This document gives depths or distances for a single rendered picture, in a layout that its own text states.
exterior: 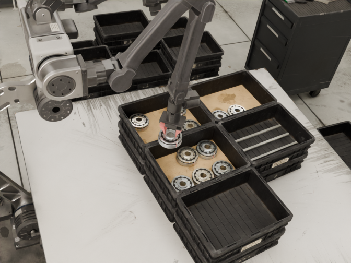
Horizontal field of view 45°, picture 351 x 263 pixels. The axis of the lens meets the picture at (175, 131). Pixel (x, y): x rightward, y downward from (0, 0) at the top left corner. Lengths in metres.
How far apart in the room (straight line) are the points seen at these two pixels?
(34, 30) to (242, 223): 1.13
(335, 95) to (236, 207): 2.40
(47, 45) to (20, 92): 0.44
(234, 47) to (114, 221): 2.76
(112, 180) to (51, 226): 0.36
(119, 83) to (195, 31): 0.31
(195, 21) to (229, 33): 3.08
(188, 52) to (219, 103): 0.87
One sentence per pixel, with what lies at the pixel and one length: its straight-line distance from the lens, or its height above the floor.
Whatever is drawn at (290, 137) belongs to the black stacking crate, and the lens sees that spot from 2.31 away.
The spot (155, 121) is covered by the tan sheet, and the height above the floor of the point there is 0.83.
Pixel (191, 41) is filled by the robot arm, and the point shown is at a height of 1.54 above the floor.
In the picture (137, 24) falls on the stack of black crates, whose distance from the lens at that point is 3.56.
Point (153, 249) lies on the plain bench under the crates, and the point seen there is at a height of 0.70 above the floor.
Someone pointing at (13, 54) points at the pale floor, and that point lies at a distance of 4.12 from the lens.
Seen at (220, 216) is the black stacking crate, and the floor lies 0.83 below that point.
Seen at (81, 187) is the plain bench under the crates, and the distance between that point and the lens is 2.10.
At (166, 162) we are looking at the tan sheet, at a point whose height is 0.83.
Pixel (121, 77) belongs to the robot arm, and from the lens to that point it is 1.47.
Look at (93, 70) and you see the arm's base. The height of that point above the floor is 1.48.
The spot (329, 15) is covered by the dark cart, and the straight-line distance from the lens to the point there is 3.37.
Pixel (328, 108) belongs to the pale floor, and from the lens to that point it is 3.96.
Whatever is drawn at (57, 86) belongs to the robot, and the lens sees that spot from 1.45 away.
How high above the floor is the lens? 2.38
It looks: 45 degrees down
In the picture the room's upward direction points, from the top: 8 degrees clockwise
